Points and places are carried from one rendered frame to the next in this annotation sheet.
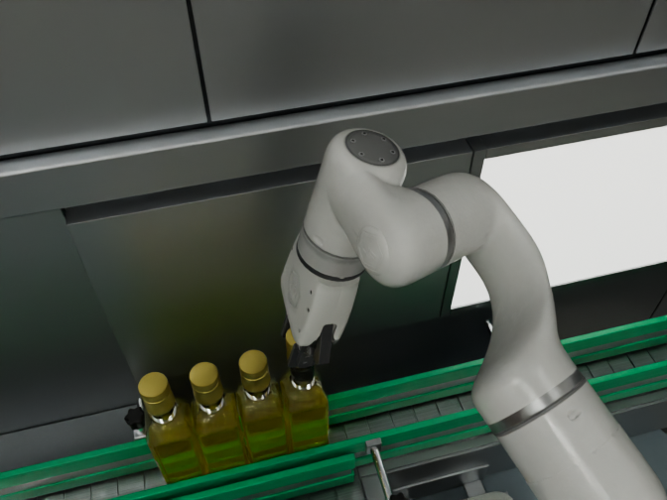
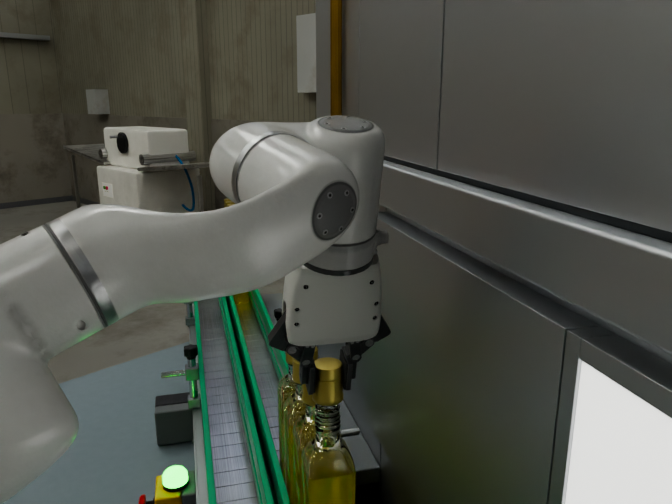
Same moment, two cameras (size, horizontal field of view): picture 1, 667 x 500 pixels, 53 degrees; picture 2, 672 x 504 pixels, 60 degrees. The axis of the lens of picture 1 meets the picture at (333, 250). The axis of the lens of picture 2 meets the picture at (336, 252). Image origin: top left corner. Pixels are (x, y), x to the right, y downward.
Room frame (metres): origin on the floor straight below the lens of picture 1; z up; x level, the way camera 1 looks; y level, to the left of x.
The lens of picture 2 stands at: (0.44, -0.56, 1.48)
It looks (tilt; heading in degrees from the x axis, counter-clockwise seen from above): 15 degrees down; 90
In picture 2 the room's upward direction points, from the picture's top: straight up
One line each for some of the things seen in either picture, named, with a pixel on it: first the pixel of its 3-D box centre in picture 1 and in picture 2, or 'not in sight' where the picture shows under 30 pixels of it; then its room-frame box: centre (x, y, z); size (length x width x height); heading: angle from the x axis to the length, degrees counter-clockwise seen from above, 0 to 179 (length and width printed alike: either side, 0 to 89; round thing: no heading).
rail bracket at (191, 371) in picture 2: not in sight; (180, 378); (0.13, 0.49, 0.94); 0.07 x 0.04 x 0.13; 15
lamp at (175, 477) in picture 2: not in sight; (175, 476); (0.16, 0.32, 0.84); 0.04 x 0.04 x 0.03
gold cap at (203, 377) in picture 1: (205, 383); (305, 363); (0.40, 0.15, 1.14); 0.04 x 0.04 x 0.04
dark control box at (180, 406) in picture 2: not in sight; (175, 418); (0.08, 0.59, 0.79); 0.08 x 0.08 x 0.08; 15
